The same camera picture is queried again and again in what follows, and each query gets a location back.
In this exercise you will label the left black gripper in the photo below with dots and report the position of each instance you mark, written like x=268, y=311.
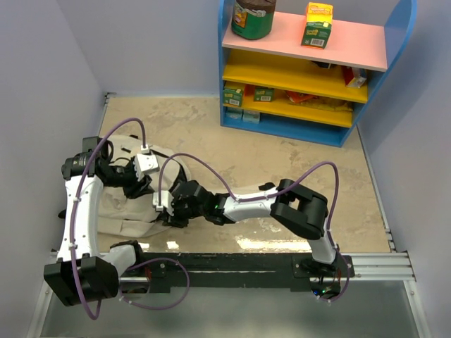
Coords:
x=137, y=188

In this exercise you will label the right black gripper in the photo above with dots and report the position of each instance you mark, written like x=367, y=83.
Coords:
x=175, y=220

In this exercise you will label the beige canvas backpack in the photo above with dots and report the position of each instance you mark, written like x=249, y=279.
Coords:
x=135, y=218

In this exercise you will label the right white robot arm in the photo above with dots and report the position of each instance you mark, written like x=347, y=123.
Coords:
x=299, y=209

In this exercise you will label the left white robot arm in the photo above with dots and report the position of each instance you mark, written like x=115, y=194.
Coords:
x=80, y=273

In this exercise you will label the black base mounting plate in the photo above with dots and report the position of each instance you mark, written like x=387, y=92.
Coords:
x=221, y=270

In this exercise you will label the light blue box left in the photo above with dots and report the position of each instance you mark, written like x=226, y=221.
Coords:
x=234, y=113

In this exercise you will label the light blue box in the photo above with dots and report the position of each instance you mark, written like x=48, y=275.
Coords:
x=251, y=116
x=234, y=113

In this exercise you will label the light blue box right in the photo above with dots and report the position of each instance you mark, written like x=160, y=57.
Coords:
x=251, y=116

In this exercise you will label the green box left shelf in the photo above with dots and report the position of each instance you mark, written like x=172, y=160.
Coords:
x=233, y=96

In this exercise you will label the green box shelf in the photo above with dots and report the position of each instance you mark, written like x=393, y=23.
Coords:
x=263, y=94
x=233, y=96

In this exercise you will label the green box middle shelf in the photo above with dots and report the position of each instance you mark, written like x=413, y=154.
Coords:
x=263, y=94

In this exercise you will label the blue colourful shelf unit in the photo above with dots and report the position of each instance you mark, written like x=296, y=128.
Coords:
x=279, y=61

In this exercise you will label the orange snack packet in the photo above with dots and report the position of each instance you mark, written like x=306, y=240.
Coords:
x=298, y=98

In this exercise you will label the green brown jar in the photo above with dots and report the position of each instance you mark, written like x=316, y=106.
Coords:
x=253, y=19

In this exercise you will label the red white box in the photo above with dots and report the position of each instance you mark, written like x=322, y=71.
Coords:
x=354, y=77

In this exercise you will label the yellow green carton box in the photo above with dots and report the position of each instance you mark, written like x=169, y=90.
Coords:
x=318, y=25

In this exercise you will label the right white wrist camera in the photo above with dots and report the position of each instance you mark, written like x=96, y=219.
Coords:
x=162, y=202

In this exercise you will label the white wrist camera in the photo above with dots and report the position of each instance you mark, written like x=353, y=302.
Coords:
x=145, y=164
x=162, y=202

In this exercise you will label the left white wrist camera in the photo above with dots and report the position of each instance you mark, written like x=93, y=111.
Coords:
x=145, y=164

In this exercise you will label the aluminium rail frame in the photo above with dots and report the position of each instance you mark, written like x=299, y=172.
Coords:
x=381, y=300

